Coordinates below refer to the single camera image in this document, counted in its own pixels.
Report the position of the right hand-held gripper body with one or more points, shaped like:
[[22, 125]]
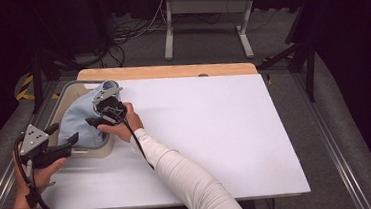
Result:
[[112, 110]]

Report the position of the wooden table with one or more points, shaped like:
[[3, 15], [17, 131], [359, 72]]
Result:
[[171, 71]]

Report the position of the dark table grommet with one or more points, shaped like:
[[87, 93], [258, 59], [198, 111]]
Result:
[[203, 75]]

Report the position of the white table board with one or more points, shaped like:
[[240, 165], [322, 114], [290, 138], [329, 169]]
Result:
[[225, 131]]

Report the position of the person's left hand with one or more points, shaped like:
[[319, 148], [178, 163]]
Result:
[[42, 177]]

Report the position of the yellow black hazard tape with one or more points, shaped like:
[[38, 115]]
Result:
[[22, 94]]

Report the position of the black metal stand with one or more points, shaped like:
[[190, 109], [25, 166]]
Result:
[[37, 82], [311, 74]]

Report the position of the beige basket with grey rim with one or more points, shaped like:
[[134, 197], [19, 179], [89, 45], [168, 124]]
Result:
[[105, 151]]

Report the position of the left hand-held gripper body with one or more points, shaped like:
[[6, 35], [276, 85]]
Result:
[[34, 139]]

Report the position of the grey metal desk frame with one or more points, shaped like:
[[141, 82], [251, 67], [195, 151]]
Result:
[[169, 35]]

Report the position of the light blue tank top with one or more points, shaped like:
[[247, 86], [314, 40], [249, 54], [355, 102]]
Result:
[[77, 119]]

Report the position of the person's right hand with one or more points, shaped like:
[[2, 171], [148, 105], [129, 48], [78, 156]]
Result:
[[131, 123]]

